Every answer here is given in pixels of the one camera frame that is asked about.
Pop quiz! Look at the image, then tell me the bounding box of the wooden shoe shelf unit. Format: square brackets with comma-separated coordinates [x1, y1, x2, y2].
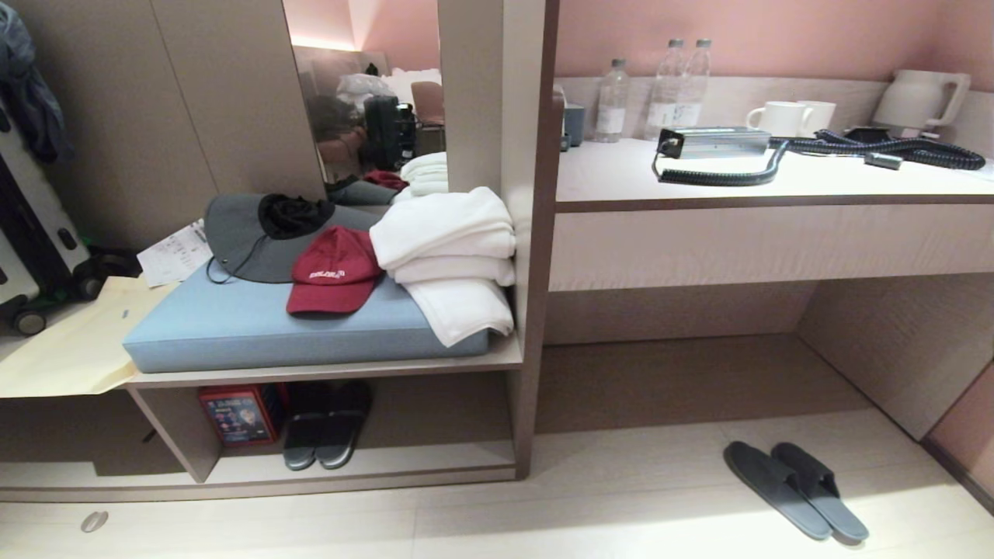
[0, 0, 561, 503]

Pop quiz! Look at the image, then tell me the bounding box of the white folded towel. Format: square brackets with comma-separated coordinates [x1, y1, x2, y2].
[388, 255, 516, 286]
[402, 279, 515, 348]
[369, 186, 516, 271]

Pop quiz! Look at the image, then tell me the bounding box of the red baseball cap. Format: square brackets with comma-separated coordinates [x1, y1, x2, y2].
[286, 225, 384, 317]

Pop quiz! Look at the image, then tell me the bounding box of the clear plastic water bottle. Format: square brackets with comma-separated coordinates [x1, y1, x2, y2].
[677, 39, 714, 129]
[645, 39, 687, 141]
[594, 58, 631, 144]

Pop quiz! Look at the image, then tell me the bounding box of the dark grey slipper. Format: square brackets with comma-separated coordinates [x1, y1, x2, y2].
[315, 380, 374, 470]
[723, 441, 834, 541]
[770, 442, 871, 543]
[283, 382, 331, 472]

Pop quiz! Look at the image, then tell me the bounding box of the blue seat cushion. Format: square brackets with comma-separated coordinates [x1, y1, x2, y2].
[122, 262, 492, 374]

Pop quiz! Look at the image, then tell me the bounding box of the grey wide-brim hat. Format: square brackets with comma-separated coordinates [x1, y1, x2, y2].
[203, 193, 381, 284]

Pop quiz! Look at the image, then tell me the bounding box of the silver power supply box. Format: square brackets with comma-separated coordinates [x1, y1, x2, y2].
[657, 127, 773, 160]

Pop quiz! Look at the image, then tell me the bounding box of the wooden desk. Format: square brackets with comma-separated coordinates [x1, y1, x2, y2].
[536, 75, 994, 442]

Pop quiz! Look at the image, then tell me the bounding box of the red box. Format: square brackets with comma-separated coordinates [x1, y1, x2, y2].
[197, 384, 288, 449]

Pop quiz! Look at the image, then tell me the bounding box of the white paper sheet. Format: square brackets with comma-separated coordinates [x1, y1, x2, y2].
[137, 220, 214, 289]

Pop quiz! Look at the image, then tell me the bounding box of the white ceramic cup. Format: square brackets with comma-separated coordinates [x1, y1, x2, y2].
[798, 100, 838, 134]
[746, 101, 813, 138]

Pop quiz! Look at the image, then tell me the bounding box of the beige paper envelope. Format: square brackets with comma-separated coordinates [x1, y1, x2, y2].
[0, 276, 181, 399]

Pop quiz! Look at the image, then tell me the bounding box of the white electric kettle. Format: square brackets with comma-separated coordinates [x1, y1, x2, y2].
[871, 69, 972, 139]

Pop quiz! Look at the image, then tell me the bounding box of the silver suitcase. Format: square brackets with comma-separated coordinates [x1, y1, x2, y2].
[0, 109, 106, 336]

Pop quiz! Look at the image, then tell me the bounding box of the dark blue jacket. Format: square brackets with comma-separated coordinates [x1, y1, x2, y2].
[0, 0, 75, 165]

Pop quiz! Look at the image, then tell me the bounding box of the wall mirror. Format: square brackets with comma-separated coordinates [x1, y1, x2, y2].
[283, 0, 450, 204]

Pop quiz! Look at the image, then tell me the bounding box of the black corrugated cable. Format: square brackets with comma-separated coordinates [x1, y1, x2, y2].
[769, 128, 987, 172]
[652, 138, 791, 187]

